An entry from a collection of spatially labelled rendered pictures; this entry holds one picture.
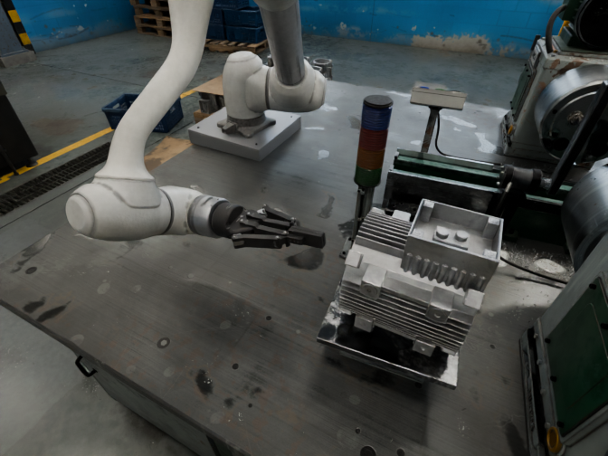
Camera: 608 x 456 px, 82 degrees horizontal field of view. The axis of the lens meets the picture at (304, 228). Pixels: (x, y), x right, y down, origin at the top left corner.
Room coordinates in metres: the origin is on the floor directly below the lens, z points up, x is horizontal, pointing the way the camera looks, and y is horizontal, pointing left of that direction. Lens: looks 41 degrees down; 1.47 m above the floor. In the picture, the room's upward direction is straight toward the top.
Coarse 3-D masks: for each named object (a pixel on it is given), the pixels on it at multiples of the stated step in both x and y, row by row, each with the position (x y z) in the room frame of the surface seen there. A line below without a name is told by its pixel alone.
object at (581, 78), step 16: (592, 64) 1.13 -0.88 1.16; (560, 80) 1.12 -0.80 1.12; (576, 80) 1.05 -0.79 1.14; (592, 80) 1.00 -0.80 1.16; (544, 96) 1.12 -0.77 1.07; (560, 96) 1.01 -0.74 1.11; (576, 96) 0.99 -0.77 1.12; (592, 96) 0.97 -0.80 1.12; (544, 112) 1.03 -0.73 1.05; (560, 112) 0.99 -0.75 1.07; (576, 112) 0.97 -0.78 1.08; (544, 128) 1.00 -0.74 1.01; (560, 128) 0.99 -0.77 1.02; (576, 128) 0.97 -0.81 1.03; (544, 144) 1.00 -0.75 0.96; (560, 144) 0.97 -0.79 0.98; (592, 144) 0.95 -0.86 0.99; (576, 160) 0.96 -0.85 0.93; (592, 160) 0.95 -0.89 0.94
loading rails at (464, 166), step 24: (408, 168) 0.97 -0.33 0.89; (432, 168) 0.94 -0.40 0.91; (456, 168) 0.93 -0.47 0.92; (480, 168) 0.92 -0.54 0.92; (408, 192) 0.86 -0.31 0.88; (432, 192) 0.84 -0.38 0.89; (456, 192) 0.81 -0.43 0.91; (480, 192) 0.79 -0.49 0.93; (528, 216) 0.75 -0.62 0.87; (552, 216) 0.73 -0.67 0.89; (552, 240) 0.72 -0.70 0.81
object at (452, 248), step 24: (432, 216) 0.44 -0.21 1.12; (456, 216) 0.43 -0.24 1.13; (480, 216) 0.41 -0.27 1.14; (408, 240) 0.37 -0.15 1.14; (432, 240) 0.38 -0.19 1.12; (456, 240) 0.38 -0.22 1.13; (480, 240) 0.39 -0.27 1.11; (408, 264) 0.36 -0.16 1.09; (432, 264) 0.35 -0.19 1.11; (456, 264) 0.33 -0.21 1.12; (480, 264) 0.32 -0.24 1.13; (456, 288) 0.33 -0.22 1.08; (480, 288) 0.32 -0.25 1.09
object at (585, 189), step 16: (592, 176) 0.59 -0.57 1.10; (576, 192) 0.59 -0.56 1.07; (592, 192) 0.55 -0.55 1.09; (576, 208) 0.55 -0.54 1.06; (592, 208) 0.51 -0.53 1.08; (576, 224) 0.51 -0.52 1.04; (592, 224) 0.47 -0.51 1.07; (576, 240) 0.48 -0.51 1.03; (592, 240) 0.46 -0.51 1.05; (576, 256) 0.46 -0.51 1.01
